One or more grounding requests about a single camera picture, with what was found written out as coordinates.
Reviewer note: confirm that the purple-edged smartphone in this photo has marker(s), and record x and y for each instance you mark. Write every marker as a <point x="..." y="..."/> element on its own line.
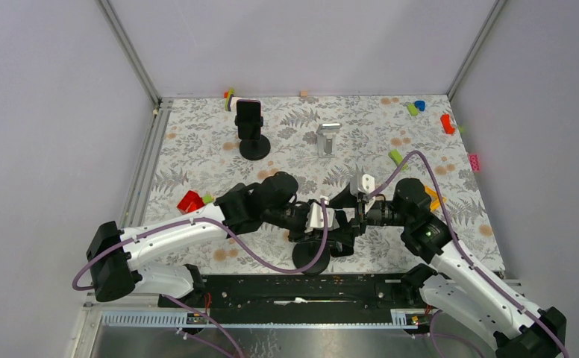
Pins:
<point x="248" y="119"/>

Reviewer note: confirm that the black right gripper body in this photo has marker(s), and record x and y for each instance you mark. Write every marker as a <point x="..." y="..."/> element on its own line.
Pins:
<point x="365" y="212"/>

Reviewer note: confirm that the lime green block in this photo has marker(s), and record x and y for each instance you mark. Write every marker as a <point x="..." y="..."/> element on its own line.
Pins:
<point x="413" y="111"/>

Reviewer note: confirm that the black round-base phone stand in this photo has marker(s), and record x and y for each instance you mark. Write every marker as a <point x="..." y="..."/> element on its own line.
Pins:
<point x="304" y="252"/>

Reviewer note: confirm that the blue heart block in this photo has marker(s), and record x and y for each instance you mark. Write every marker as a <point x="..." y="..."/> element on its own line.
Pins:
<point x="420" y="105"/>

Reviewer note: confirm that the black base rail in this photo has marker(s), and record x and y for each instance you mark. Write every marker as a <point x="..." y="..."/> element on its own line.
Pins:
<point x="347" y="299"/>

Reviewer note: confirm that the silver metal phone stand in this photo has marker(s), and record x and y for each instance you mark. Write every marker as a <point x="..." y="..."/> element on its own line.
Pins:
<point x="326" y="134"/>

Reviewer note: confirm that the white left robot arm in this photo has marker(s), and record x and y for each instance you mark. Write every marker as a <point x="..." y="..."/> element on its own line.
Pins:
<point x="122" y="261"/>

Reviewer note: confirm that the red toy car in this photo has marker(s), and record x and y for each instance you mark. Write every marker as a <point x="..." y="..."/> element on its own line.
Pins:
<point x="192" y="201"/>

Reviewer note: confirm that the pink lego brick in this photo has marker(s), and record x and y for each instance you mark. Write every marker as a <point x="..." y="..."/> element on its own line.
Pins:
<point x="474" y="162"/>

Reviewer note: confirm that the green toy block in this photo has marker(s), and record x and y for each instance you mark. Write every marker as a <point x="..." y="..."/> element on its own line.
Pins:
<point x="397" y="158"/>

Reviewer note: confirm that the floral patterned mat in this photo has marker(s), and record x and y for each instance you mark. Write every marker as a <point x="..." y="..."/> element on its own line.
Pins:
<point x="199" y="152"/>

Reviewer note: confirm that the red curved block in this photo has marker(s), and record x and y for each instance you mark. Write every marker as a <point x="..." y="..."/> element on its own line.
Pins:
<point x="447" y="124"/>

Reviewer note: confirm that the black phone stand with phone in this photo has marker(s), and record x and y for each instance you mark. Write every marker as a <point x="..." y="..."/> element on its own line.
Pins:
<point x="255" y="149"/>

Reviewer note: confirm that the black smartphone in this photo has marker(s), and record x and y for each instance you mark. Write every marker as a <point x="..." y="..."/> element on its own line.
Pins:
<point x="341" y="243"/>

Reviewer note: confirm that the stacked coloured blocks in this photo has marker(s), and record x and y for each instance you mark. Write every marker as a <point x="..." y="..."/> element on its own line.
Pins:
<point x="228" y="97"/>

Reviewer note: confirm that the yellow triangular plastic frame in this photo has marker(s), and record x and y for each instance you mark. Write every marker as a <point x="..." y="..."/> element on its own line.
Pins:
<point x="435" y="199"/>

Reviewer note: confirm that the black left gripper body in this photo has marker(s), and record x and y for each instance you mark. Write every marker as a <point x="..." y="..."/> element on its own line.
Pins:
<point x="297" y="218"/>

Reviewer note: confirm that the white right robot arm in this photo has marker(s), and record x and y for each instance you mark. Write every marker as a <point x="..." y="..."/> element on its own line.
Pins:
<point x="452" y="279"/>

